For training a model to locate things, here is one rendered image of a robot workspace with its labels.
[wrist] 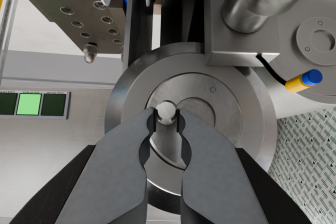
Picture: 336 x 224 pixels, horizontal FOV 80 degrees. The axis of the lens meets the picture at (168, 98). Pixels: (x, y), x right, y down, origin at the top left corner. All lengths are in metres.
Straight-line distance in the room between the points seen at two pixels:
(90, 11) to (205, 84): 0.32
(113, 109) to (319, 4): 0.22
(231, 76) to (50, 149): 0.48
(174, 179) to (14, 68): 3.59
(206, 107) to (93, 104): 0.41
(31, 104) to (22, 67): 3.07
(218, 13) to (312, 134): 0.23
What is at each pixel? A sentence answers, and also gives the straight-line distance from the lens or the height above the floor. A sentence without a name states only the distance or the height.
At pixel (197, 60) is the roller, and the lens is 0.18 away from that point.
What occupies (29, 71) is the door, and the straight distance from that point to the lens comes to 3.59.
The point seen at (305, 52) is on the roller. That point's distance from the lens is 0.22.
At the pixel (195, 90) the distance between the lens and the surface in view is 0.16.
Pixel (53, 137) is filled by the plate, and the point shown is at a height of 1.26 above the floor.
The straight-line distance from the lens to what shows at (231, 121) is 0.16.
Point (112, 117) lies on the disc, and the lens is 0.18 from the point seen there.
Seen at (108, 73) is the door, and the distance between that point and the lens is 3.25.
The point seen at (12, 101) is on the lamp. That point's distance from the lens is 0.63.
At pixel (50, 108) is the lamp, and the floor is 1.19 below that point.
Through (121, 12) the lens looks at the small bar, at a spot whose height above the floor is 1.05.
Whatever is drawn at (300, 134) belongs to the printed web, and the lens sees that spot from 0.36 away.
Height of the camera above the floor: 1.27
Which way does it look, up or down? 12 degrees down
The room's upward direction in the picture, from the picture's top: 179 degrees counter-clockwise
